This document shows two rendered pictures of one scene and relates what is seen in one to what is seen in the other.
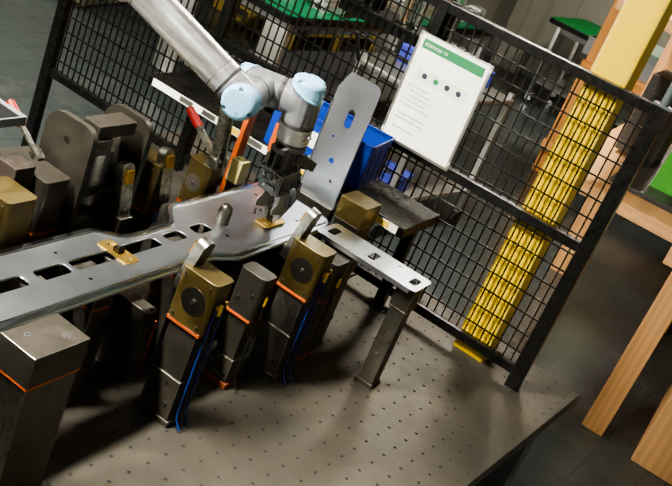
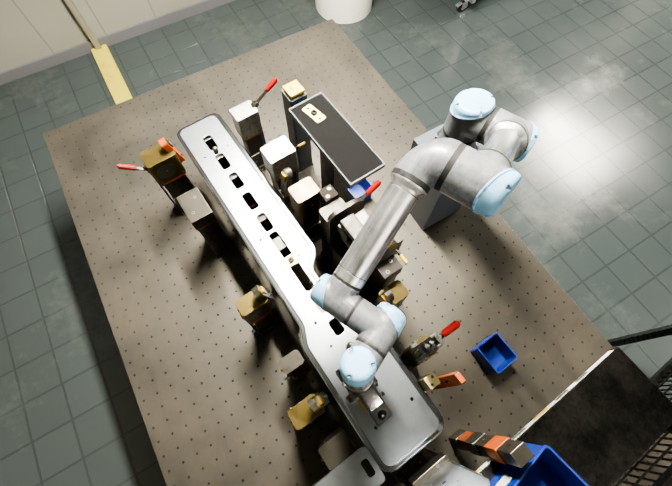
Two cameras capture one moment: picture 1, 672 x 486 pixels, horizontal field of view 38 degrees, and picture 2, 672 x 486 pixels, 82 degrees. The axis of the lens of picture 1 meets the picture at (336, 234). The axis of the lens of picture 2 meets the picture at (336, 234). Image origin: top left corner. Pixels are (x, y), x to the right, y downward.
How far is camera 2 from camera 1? 206 cm
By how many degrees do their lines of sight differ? 80
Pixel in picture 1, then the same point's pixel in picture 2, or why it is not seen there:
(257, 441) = (241, 378)
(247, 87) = (320, 286)
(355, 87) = not seen: outside the picture
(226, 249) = (310, 338)
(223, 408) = (270, 364)
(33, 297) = (239, 210)
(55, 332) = (196, 208)
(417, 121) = not seen: outside the picture
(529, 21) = not seen: outside the picture
